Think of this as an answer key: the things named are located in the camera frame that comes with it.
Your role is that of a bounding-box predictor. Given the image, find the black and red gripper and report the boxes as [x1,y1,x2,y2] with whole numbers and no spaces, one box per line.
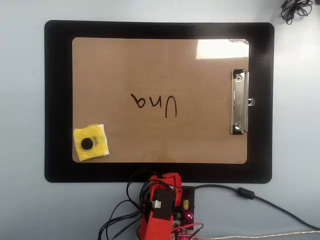
[148,172,184,221]

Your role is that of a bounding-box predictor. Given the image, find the yellow and white sponge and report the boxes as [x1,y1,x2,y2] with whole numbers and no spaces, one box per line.
[72,122,111,163]

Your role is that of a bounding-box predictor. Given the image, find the black knob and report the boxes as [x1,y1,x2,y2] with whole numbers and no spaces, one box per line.
[80,137,93,151]

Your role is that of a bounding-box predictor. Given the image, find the black robot base with electronics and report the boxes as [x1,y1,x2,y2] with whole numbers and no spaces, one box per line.
[172,186,196,232]

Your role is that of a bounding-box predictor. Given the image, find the brown clipboard board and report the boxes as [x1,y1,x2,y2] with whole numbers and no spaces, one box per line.
[71,37,250,165]

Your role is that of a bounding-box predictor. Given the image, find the silver metal clipboard clip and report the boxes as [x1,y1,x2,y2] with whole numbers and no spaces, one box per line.
[230,69,256,136]

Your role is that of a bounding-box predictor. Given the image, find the black rectangular desk mat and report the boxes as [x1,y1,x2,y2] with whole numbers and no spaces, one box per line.
[44,19,275,184]

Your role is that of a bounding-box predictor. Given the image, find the thin black robot wires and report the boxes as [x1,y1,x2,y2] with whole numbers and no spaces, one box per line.
[97,169,156,240]

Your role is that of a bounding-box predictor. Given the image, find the red jumper wire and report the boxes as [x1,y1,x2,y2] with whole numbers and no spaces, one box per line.
[172,221,204,237]

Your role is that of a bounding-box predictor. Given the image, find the black power cable with ferrite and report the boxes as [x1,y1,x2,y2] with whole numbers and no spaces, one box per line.
[192,184,320,231]

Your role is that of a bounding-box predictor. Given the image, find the silver braided USB cable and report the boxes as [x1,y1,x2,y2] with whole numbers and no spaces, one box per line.
[197,231,320,240]

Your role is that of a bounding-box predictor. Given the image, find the coiled black cable bundle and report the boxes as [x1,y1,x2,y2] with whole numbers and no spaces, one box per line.
[280,0,314,25]

